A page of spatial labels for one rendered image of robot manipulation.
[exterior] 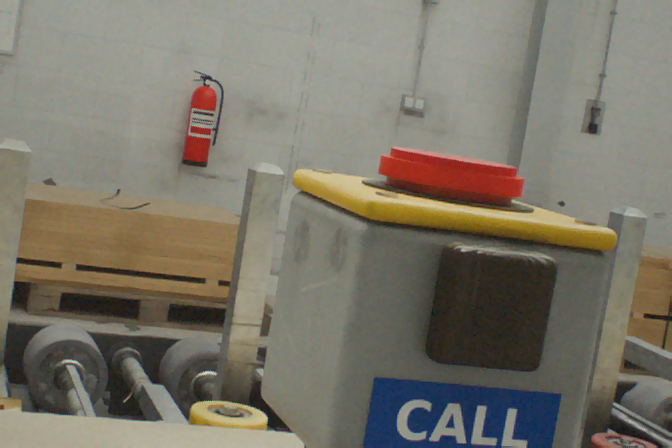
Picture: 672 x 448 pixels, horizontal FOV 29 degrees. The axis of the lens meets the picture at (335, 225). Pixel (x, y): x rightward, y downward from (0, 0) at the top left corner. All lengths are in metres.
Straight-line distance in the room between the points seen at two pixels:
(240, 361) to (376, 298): 1.17
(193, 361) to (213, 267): 4.56
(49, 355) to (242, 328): 0.43
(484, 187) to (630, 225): 1.30
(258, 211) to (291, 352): 1.10
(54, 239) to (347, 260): 5.97
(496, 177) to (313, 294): 0.06
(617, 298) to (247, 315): 0.47
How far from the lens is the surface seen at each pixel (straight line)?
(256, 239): 1.46
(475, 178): 0.34
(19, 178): 1.41
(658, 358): 1.89
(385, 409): 0.33
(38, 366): 1.84
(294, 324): 0.36
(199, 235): 6.39
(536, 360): 0.33
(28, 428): 1.23
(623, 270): 1.64
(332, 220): 0.34
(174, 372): 1.87
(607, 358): 1.66
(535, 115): 8.11
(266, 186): 1.46
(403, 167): 0.34
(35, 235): 6.27
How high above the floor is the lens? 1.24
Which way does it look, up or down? 6 degrees down
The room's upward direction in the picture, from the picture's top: 9 degrees clockwise
